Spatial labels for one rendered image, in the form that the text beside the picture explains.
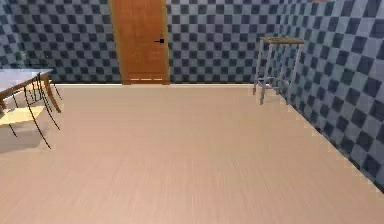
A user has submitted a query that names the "black wire frame chair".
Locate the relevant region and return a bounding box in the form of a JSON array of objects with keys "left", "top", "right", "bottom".
[{"left": 0, "top": 72, "right": 63, "bottom": 150}]

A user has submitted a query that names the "tall wooden bar stool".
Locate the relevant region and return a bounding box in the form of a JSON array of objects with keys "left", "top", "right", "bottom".
[{"left": 252, "top": 36, "right": 306, "bottom": 106}]

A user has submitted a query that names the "orange wooden room door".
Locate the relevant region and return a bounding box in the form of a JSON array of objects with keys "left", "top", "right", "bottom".
[{"left": 108, "top": 0, "right": 172, "bottom": 86}]

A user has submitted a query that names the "white top wooden table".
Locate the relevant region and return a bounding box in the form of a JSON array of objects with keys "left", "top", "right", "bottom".
[{"left": 0, "top": 68, "right": 62, "bottom": 114}]

